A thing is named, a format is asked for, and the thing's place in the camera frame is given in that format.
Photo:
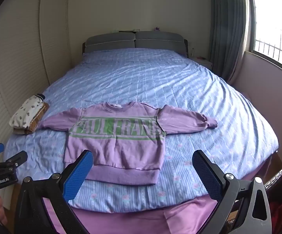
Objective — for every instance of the white printed folded garment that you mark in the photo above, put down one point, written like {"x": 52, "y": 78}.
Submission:
{"x": 26, "y": 112}

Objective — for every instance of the window with metal bars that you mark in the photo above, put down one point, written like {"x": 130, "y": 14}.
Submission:
{"x": 275, "y": 29}

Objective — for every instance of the brown patterned folded garment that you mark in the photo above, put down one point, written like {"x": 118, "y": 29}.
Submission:
{"x": 37, "y": 119}

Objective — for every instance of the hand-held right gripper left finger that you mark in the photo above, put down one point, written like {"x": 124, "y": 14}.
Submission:
{"x": 79, "y": 175}

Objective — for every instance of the grey-green curtain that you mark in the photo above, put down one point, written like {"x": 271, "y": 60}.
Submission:
{"x": 228, "y": 29}

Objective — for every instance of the flat boxes on headboard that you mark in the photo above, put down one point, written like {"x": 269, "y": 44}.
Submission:
{"x": 125, "y": 30}

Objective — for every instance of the bed with blue floral sheet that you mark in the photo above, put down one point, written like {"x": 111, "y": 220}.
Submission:
{"x": 155, "y": 82}

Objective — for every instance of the white nightstand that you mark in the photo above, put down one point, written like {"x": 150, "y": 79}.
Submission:
{"x": 204, "y": 63}

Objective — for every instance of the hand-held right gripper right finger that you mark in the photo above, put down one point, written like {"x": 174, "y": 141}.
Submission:
{"x": 206, "y": 175}

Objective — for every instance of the grey headboard cushion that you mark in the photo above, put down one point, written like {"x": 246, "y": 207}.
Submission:
{"x": 109, "y": 42}
{"x": 160, "y": 41}

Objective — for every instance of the small purple toy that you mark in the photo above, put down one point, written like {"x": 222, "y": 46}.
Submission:
{"x": 157, "y": 28}

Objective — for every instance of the purple sweatshirt with green print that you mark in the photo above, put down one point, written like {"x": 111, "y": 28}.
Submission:
{"x": 121, "y": 151}

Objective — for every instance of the red cloth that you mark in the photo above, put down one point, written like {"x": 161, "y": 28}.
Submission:
{"x": 278, "y": 213}

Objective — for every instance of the white louvered wardrobe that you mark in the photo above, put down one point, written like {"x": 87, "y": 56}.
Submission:
{"x": 21, "y": 53}

